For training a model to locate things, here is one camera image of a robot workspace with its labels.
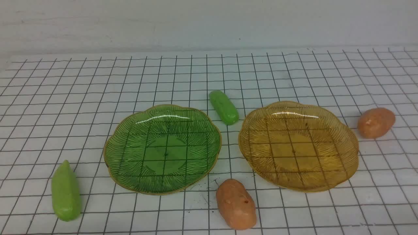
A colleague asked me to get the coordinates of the orange toy potato front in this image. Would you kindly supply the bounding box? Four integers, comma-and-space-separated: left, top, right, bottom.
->
216, 179, 257, 230

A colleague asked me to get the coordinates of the orange toy potato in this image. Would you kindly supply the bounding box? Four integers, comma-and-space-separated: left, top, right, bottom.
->
357, 107, 396, 139
216, 179, 257, 230

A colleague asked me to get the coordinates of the small green toy cucumber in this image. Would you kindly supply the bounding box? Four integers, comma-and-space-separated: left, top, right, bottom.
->
209, 90, 239, 125

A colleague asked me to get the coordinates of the green glass plate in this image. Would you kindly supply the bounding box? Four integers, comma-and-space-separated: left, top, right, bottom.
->
103, 104, 222, 195

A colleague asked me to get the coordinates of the amber glass plate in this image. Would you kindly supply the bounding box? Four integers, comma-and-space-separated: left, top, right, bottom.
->
238, 101, 359, 193

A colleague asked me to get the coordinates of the white grid table mat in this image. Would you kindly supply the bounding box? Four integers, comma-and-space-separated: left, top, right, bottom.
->
1, 46, 417, 235

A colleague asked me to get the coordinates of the orange toy potato right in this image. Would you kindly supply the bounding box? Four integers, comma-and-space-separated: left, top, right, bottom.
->
357, 107, 396, 139

